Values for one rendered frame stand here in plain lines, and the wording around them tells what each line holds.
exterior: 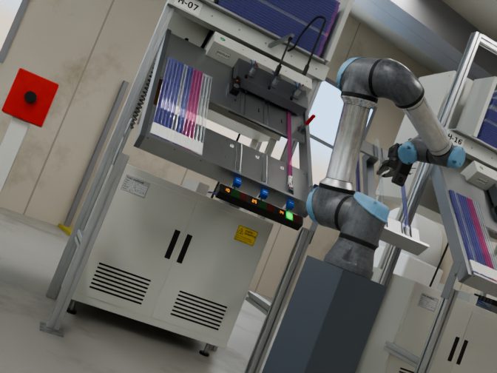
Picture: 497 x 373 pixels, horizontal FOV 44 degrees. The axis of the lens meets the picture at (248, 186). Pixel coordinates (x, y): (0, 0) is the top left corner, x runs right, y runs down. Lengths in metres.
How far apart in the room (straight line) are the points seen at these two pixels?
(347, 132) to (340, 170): 0.12
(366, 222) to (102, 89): 3.87
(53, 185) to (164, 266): 2.96
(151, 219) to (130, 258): 0.17
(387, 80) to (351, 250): 0.51
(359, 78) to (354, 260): 0.55
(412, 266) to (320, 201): 3.89
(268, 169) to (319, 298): 0.72
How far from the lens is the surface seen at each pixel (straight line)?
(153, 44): 2.70
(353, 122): 1.93
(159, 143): 2.15
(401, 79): 1.88
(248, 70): 2.66
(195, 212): 2.51
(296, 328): 1.84
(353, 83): 1.93
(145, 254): 2.49
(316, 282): 1.82
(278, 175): 2.35
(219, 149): 2.28
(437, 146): 2.08
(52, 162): 5.34
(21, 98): 2.25
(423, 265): 5.89
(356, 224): 1.83
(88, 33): 5.41
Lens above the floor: 0.55
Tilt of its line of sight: 4 degrees up
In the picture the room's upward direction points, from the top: 22 degrees clockwise
